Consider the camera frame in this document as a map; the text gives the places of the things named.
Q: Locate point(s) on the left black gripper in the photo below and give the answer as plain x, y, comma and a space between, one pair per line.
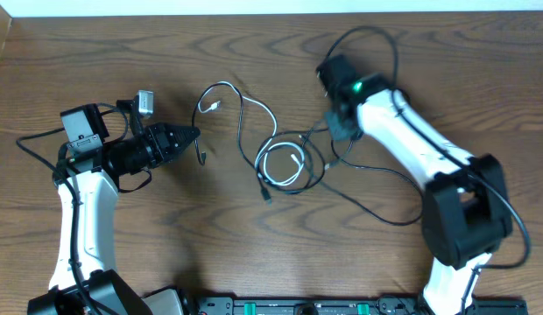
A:
158, 144

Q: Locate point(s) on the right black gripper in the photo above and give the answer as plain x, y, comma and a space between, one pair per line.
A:
336, 131

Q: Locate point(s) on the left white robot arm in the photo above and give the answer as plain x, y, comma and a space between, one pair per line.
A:
87, 176

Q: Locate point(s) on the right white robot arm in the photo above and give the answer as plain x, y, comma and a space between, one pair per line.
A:
464, 218

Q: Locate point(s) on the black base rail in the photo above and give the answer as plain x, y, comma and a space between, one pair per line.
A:
221, 305

